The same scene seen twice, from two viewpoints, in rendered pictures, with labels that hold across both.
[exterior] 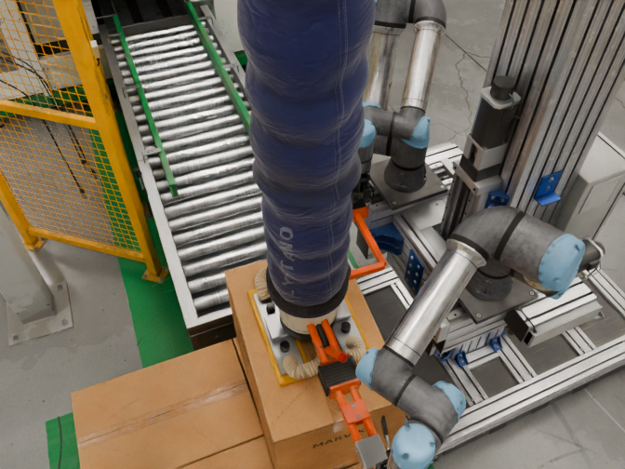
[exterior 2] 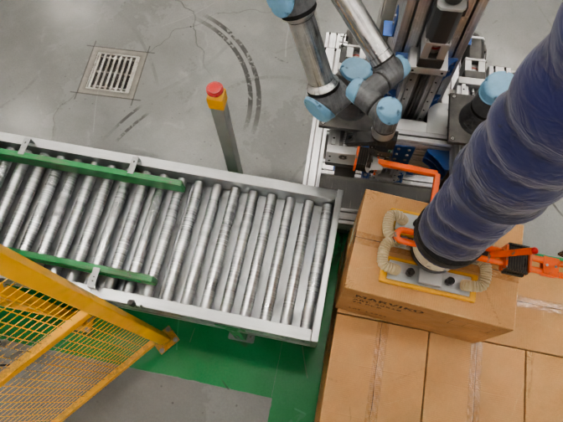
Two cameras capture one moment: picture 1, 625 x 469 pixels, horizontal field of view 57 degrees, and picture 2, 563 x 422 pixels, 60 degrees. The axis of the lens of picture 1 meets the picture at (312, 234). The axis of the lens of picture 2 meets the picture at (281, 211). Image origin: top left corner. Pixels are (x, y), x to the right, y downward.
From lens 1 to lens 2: 131 cm
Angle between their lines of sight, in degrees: 32
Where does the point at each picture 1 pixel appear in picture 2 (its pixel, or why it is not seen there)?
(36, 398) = not seen: outside the picture
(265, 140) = (552, 196)
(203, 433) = (405, 374)
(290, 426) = (508, 312)
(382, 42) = (311, 27)
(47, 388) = not seen: outside the picture
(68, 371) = not seen: outside the picture
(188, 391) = (364, 368)
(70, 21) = (38, 275)
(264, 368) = (452, 305)
